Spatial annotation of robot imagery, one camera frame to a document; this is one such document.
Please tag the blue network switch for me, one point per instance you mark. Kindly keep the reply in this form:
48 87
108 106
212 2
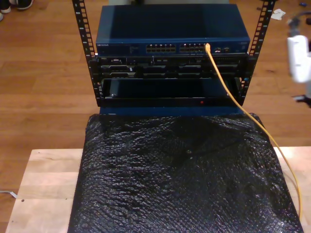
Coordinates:
170 24

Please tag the white crumpled paper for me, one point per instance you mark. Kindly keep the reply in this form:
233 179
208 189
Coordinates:
278 14

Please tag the person's dark shoe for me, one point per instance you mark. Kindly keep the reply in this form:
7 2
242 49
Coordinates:
24 4

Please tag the grey flat strip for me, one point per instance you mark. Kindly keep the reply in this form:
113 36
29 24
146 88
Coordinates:
12 194

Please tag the small dark object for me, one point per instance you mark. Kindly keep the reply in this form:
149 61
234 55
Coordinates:
309 21

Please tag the black bubble wrap mat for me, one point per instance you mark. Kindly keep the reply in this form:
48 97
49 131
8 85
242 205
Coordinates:
170 194

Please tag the small blue object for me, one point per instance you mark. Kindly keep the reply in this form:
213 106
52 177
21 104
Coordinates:
302 4

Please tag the black rack server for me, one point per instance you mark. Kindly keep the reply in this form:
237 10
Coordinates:
170 70

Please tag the blue rack base plate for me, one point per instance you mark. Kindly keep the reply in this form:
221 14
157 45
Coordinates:
145 111

